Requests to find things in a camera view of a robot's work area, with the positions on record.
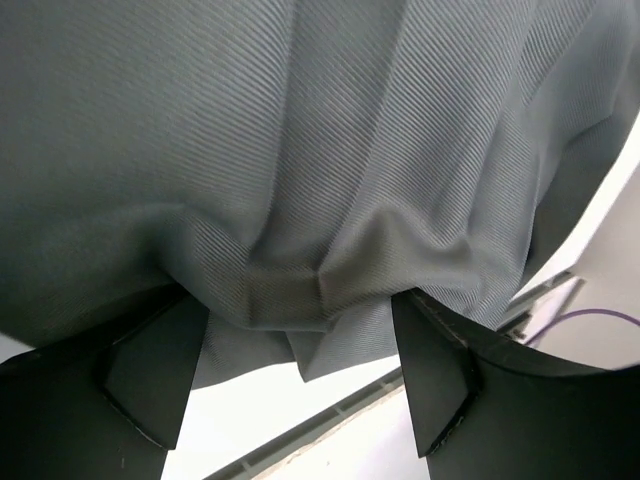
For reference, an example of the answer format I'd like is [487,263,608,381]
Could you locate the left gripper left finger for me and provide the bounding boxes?
[1,287,209,480]

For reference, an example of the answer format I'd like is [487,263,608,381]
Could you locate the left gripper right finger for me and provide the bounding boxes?
[391,290,639,480]

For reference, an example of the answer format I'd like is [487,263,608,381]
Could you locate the grey pleated skirt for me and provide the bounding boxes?
[1,1,639,388]

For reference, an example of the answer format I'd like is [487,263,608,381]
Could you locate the aluminium front rail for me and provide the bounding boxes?
[209,272,584,479]

